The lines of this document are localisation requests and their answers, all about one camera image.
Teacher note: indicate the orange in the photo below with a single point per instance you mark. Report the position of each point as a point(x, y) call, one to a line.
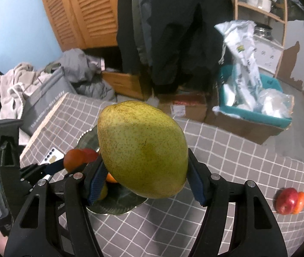
point(301, 202)
point(73, 160)
point(111, 178)

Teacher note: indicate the green glass plate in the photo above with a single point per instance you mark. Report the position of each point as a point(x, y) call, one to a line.
point(119, 200)

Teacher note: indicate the pink white cloth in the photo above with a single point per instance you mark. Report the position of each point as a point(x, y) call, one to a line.
point(100, 64)

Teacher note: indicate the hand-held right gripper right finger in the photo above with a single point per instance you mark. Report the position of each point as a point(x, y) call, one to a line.
point(197, 184)

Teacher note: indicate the speckled yellow green pear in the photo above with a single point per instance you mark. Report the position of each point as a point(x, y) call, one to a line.
point(143, 150)

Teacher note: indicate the clear plastic bag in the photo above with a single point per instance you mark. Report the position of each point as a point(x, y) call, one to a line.
point(273, 103)

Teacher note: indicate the black hooded coat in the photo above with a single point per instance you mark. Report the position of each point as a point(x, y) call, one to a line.
point(184, 37)

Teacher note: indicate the olive green cloth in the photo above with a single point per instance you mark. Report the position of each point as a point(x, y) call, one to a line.
point(51, 67)

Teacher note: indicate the grey fabric storage box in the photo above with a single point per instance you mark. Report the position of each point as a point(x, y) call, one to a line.
point(44, 104)

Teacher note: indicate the grey checkered tablecloth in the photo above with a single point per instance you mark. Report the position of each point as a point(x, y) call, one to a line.
point(235, 166)

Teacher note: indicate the wooden louvered cabinet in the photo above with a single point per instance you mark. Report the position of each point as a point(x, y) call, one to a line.
point(87, 10)

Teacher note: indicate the yellow-green pear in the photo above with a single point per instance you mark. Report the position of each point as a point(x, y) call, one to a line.
point(103, 192)

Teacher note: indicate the wooden shelf rack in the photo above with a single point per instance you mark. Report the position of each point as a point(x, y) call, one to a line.
point(259, 10)

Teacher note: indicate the metal pot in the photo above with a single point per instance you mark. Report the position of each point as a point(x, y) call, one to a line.
point(263, 32)

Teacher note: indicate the white patterned drawer box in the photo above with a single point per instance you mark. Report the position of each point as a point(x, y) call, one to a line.
point(268, 55)

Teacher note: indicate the white printed plastic bag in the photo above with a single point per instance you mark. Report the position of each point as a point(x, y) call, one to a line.
point(240, 59)

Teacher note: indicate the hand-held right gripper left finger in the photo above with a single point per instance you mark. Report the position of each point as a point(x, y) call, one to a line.
point(97, 187)

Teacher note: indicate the small cardboard box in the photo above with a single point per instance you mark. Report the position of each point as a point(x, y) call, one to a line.
point(184, 107)

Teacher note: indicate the red yellow apple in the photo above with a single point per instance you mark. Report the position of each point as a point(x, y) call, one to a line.
point(285, 200)

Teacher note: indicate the grey coat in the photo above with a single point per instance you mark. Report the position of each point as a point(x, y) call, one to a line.
point(141, 18)

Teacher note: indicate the white smartphone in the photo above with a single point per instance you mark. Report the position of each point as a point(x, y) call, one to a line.
point(54, 156)

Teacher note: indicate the person's left forearm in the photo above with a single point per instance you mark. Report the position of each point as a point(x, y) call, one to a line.
point(1, 247)

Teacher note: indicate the large cardboard box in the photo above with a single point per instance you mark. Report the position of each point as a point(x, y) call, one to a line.
point(248, 131)

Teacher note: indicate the dark red apple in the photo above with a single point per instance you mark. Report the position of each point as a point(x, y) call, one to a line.
point(90, 155)

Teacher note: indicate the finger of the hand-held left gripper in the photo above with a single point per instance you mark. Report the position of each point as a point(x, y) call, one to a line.
point(55, 167)

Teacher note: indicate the grey jacket pile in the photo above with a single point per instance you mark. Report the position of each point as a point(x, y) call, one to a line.
point(85, 75)

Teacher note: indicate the dark green bag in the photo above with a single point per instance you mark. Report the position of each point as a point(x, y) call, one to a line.
point(291, 9)

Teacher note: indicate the teal plastic basket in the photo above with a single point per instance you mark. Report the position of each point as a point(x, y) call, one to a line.
point(271, 81)

